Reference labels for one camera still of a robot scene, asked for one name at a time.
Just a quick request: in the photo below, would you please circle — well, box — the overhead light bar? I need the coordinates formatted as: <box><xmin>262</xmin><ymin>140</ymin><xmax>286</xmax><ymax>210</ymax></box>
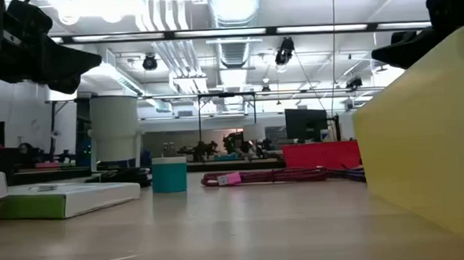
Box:
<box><xmin>50</xmin><ymin>18</ymin><xmax>433</xmax><ymax>47</ymax></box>

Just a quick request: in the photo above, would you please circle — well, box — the yellow plastic tray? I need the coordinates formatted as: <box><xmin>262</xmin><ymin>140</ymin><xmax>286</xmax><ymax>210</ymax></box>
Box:
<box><xmin>347</xmin><ymin>20</ymin><xmax>464</xmax><ymax>255</ymax></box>

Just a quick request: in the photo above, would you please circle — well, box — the purple braided cable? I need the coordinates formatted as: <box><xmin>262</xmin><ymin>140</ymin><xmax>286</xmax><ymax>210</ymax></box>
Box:
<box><xmin>326</xmin><ymin>166</ymin><xmax>367</xmax><ymax>184</ymax></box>

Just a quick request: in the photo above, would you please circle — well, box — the red braided cable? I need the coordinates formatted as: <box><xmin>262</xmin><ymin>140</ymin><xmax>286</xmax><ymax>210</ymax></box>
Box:
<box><xmin>200</xmin><ymin>166</ymin><xmax>330</xmax><ymax>189</ymax></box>

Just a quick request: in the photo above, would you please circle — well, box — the black ceiling spotlight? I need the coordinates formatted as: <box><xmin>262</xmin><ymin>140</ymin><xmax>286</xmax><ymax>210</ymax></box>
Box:
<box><xmin>142</xmin><ymin>53</ymin><xmax>159</xmax><ymax>72</ymax></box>
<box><xmin>274</xmin><ymin>36</ymin><xmax>296</xmax><ymax>66</ymax></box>
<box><xmin>345</xmin><ymin>76</ymin><xmax>364</xmax><ymax>91</ymax></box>

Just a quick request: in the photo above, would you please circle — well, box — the black aluminium table frame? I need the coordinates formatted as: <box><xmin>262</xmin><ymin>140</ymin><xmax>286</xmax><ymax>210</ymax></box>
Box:
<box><xmin>5</xmin><ymin>157</ymin><xmax>287</xmax><ymax>186</ymax></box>

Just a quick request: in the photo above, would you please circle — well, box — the silver ventilation duct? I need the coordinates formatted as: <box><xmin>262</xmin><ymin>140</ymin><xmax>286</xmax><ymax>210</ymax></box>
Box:
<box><xmin>205</xmin><ymin>0</ymin><xmax>266</xmax><ymax>71</ymax></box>

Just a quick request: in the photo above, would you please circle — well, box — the black computer monitor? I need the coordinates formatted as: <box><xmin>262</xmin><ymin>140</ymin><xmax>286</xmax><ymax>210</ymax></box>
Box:
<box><xmin>285</xmin><ymin>107</ymin><xmax>330</xmax><ymax>145</ymax></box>

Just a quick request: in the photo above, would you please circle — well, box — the red mesh basket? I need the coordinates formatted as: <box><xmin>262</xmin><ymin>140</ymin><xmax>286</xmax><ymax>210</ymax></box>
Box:
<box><xmin>282</xmin><ymin>139</ymin><xmax>362</xmax><ymax>172</ymax></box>

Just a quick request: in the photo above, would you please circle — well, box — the white lamp shade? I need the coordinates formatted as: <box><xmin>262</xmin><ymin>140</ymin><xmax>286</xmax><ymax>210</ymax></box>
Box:
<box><xmin>242</xmin><ymin>123</ymin><xmax>267</xmax><ymax>142</ymax></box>

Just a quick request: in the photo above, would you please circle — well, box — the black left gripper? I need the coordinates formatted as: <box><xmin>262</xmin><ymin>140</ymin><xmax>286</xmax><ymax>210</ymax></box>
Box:
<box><xmin>0</xmin><ymin>0</ymin><xmax>105</xmax><ymax>99</ymax></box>

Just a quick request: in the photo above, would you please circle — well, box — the black cable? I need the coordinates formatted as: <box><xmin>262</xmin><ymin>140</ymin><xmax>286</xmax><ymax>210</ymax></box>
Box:
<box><xmin>83</xmin><ymin>166</ymin><xmax>154</xmax><ymax>190</ymax></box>

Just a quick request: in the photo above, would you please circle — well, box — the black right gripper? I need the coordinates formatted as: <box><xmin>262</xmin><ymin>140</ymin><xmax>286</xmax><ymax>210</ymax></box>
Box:
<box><xmin>368</xmin><ymin>0</ymin><xmax>464</xmax><ymax>71</ymax></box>

